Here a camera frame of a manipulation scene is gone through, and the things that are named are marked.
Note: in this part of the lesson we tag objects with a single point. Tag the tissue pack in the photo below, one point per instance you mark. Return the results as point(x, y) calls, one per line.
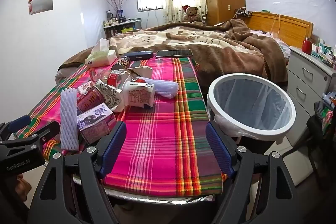
point(101, 54)

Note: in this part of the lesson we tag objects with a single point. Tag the teddy bear with red hat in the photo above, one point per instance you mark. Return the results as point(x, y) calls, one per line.
point(191, 14)

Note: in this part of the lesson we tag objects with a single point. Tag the grey drawer dresser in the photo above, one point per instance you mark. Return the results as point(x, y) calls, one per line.
point(307, 74)

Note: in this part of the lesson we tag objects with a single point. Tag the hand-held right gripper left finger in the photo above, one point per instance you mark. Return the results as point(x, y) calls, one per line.
point(114, 148)

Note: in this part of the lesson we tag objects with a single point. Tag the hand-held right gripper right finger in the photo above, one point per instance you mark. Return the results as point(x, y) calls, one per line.
point(219, 150)

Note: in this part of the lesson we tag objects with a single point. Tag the tall white foam net sleeve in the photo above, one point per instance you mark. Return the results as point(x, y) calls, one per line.
point(69, 119)

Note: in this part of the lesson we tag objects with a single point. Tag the brown patterned blanket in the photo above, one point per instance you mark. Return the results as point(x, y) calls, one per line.
point(210, 50)

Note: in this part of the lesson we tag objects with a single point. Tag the crumpled beige paper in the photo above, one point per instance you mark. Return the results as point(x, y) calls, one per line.
point(143, 71)

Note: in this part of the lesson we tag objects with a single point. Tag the clear plastic bottle red label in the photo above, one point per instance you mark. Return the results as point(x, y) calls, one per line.
point(115, 77)

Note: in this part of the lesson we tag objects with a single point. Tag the vase of dry branches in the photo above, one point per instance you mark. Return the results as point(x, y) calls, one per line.
point(116, 2)

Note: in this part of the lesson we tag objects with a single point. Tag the foil edged table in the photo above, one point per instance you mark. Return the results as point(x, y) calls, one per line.
point(157, 200)

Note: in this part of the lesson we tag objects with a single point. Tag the cluttered side desk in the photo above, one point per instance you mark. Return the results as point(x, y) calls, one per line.
point(122, 26)

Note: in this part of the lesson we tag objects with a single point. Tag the dark glasses case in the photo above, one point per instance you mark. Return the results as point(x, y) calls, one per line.
point(140, 55)

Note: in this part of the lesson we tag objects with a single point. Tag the white round trash bin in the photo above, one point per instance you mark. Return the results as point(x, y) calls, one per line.
point(252, 106)

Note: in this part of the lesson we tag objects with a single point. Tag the short white foam net sleeve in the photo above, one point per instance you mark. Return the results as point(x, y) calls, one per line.
point(162, 86)

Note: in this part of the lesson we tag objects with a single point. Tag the pink plaid cloth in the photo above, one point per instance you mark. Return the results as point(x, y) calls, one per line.
point(162, 134)

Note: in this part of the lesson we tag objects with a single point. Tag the black smartphone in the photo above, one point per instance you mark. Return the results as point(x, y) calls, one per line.
point(173, 53)

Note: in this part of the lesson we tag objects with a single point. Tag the cartoon figure bottle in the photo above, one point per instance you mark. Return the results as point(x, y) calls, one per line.
point(121, 62)

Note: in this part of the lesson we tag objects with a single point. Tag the patterned wrapper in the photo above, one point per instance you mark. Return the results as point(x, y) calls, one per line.
point(109, 92)

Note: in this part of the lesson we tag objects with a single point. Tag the dark chair with clothes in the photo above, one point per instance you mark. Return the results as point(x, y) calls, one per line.
point(321, 121)

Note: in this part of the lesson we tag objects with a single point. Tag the purple milk carton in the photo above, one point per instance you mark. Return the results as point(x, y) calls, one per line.
point(95, 121)

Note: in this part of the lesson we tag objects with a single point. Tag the white carton with red print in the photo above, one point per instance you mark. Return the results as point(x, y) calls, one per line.
point(137, 95)

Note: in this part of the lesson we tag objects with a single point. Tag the wooden bed headboard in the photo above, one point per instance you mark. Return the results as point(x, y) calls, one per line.
point(286, 26)

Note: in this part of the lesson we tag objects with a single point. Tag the pile of small boxes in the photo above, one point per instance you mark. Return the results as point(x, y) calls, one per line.
point(324, 52)

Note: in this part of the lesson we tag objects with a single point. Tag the red jar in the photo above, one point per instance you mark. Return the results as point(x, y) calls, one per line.
point(306, 46)

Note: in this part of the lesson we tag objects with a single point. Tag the small pink card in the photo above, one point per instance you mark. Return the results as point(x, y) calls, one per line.
point(85, 88)

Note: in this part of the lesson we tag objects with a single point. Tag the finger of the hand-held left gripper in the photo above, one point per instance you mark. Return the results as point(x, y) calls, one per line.
point(42, 132)
point(18, 123)

